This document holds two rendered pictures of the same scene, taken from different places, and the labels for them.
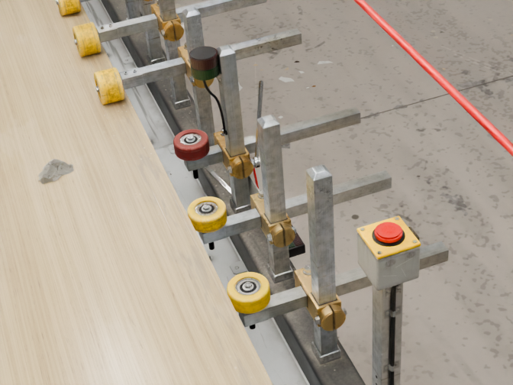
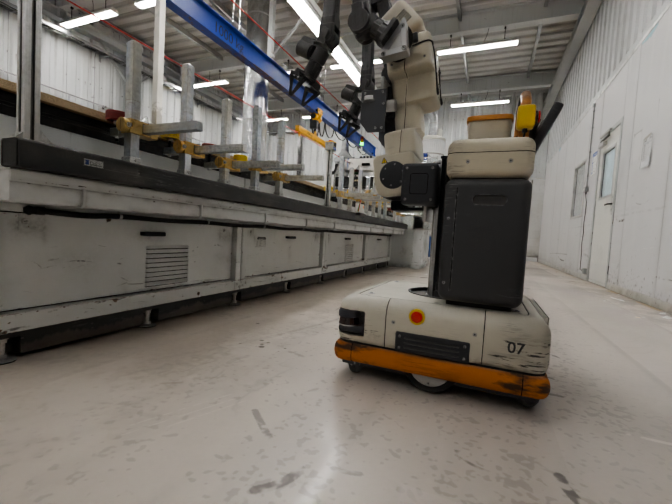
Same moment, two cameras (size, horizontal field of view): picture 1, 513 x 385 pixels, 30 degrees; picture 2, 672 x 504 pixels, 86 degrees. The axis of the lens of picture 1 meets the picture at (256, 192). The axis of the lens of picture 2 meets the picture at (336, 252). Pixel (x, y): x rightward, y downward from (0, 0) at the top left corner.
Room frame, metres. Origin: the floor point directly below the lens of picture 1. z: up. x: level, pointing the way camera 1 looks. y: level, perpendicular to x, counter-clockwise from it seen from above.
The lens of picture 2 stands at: (-1.15, -2.13, 0.49)
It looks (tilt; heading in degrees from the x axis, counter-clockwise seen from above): 3 degrees down; 40
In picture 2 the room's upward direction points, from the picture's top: 3 degrees clockwise
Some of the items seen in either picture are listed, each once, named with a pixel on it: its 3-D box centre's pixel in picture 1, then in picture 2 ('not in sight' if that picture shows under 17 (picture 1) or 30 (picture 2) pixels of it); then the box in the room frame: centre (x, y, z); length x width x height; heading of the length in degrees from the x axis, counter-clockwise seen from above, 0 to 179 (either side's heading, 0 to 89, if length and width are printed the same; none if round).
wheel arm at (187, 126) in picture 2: not in sight; (154, 130); (-0.57, -0.74, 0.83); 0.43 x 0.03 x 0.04; 107
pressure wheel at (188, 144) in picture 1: (193, 157); not in sight; (1.77, 0.14, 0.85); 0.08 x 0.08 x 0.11
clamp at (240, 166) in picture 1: (232, 154); not in sight; (1.78, 0.05, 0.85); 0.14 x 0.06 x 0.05; 17
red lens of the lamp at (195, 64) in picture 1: (204, 58); not in sight; (1.75, 0.08, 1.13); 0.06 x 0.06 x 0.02
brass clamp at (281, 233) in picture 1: (272, 218); not in sight; (1.54, -0.03, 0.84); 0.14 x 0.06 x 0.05; 17
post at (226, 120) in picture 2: not in sight; (225, 148); (-0.15, -0.55, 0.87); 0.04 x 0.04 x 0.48; 17
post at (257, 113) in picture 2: not in sight; (256, 149); (0.09, -0.48, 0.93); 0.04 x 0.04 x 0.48; 17
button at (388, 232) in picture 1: (388, 234); not in sight; (1.04, -0.18, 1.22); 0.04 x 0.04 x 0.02
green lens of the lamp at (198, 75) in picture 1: (204, 68); not in sight; (1.75, 0.08, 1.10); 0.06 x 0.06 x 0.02
